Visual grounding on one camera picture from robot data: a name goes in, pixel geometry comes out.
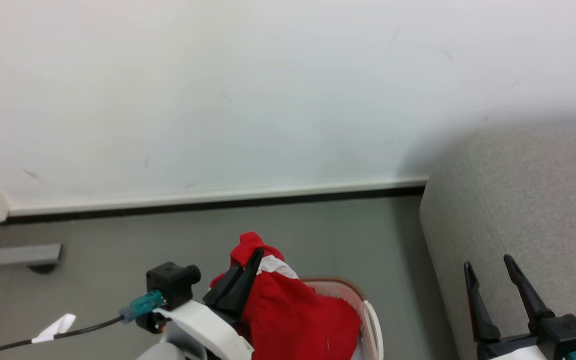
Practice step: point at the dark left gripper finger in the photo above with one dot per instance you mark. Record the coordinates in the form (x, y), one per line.
(248, 285)
(224, 292)

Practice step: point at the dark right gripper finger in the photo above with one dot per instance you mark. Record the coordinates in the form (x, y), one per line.
(528, 300)
(480, 310)

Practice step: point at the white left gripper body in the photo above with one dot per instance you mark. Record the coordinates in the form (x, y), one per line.
(203, 325)

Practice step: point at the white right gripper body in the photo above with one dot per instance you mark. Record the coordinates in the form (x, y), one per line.
(508, 350)

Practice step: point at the red and white garment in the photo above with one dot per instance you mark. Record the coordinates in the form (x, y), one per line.
(288, 315)

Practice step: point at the white plastic laundry basket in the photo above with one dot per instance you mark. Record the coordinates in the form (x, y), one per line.
(370, 320)

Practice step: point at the white and black baseboard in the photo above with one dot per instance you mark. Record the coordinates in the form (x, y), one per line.
(218, 200)

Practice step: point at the grey fabric sofa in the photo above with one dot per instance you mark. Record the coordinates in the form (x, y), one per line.
(518, 200)

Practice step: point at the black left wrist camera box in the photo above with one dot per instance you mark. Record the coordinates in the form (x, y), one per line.
(170, 282)

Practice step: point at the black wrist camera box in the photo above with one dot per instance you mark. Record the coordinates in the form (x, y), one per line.
(170, 282)
(573, 335)

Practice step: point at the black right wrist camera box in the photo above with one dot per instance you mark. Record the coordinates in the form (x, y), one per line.
(573, 335)

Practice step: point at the grey metal foot bracket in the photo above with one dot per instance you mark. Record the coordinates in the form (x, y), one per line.
(23, 255)

